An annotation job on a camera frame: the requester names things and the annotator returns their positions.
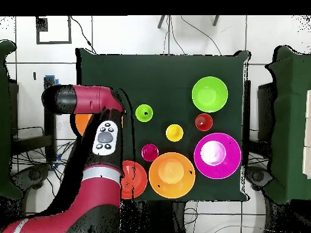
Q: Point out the black metal stand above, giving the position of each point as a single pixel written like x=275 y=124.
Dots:
x=49 y=80

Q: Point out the pink plastic bowl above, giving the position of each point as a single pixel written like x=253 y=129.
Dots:
x=230 y=167

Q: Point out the magenta plastic cup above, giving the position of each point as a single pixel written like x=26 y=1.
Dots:
x=150 y=155

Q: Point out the dark green table cloth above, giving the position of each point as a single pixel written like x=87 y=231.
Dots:
x=158 y=80

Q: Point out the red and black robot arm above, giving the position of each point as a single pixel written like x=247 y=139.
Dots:
x=97 y=194

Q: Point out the orange plastic bowl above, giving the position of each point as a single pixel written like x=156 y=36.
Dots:
x=82 y=122
x=160 y=189

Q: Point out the red-orange plastic bowl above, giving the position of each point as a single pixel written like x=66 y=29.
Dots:
x=138 y=179

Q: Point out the green covered side table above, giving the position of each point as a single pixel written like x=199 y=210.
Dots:
x=289 y=121
x=4 y=109

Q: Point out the red plastic cup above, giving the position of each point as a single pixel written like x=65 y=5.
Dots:
x=206 y=119

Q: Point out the green plastic cup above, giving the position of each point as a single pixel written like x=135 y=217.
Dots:
x=141 y=117

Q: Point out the grey tripod leg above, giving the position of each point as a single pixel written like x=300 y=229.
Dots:
x=161 y=22
x=216 y=20

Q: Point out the yellow plastic cup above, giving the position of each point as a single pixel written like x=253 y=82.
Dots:
x=174 y=132

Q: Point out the green plastic bowl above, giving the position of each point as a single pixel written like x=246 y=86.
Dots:
x=210 y=94

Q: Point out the black square floor frame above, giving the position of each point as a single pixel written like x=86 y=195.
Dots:
x=53 y=42

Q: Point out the blue tape strip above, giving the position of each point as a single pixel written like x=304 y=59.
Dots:
x=56 y=81

